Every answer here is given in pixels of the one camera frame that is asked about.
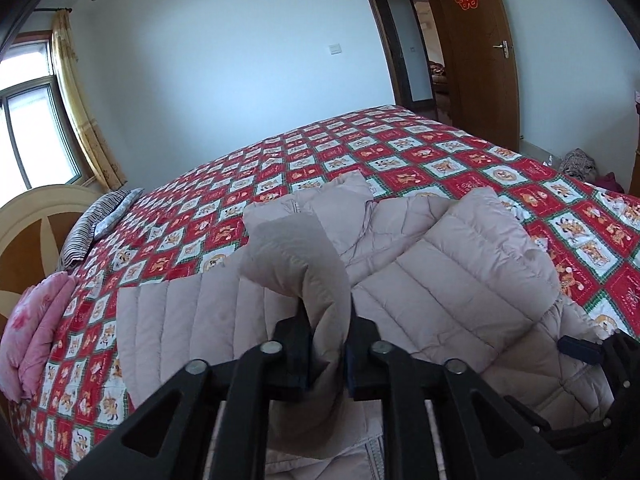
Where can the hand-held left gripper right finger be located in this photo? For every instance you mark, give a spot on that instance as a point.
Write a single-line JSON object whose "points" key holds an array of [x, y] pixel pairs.
{"points": [[351, 375]]}

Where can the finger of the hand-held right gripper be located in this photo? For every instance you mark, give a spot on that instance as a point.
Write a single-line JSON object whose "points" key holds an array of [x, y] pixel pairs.
{"points": [[535, 417], [580, 349]]}

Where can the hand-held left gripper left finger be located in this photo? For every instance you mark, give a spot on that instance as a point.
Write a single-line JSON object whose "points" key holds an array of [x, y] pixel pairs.
{"points": [[295, 355]]}

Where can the beige quilted puffer jacket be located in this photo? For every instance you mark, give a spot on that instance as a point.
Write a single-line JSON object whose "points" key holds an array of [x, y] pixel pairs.
{"points": [[425, 285]]}

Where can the grey crumpled clothes pile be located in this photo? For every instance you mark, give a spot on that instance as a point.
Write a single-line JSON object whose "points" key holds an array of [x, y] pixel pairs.
{"points": [[577, 164]]}

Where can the dark red cloth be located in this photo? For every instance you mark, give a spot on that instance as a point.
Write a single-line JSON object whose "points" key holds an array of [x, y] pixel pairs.
{"points": [[610, 182]]}

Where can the clear plastic bag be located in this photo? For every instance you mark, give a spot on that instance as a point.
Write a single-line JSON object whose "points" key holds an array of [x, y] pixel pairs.
{"points": [[549, 161]]}

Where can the red checked printed bedspread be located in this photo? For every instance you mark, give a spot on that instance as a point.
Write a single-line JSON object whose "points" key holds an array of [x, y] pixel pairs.
{"points": [[350, 160]]}

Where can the grey striped pillow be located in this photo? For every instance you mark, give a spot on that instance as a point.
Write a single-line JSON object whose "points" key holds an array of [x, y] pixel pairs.
{"points": [[95, 220]]}

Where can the pink folded blanket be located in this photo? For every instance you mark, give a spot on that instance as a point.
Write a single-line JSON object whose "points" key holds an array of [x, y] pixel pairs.
{"points": [[35, 330]]}

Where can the brown wooden door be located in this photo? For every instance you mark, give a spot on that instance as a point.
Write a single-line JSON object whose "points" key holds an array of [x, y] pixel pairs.
{"points": [[480, 70]]}

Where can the wooden bed headboard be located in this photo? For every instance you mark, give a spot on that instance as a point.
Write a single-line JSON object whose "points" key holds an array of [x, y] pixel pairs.
{"points": [[30, 220]]}

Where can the brown sofa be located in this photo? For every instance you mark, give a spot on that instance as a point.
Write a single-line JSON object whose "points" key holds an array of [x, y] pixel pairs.
{"points": [[440, 79]]}

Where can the yellow curtain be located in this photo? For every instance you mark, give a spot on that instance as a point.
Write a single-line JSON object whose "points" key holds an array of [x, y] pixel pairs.
{"points": [[85, 125]]}

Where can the window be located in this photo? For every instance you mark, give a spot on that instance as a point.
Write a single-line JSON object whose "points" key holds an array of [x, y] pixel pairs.
{"points": [[35, 130]]}

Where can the dark curtain rod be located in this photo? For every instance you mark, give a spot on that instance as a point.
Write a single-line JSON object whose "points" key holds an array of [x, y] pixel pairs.
{"points": [[50, 9]]}

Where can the white wall switch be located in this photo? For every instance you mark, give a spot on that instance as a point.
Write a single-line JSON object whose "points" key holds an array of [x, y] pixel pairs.
{"points": [[335, 49]]}

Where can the dark wooden door frame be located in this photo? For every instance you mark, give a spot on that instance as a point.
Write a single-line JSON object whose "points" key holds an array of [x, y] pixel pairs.
{"points": [[380, 25]]}

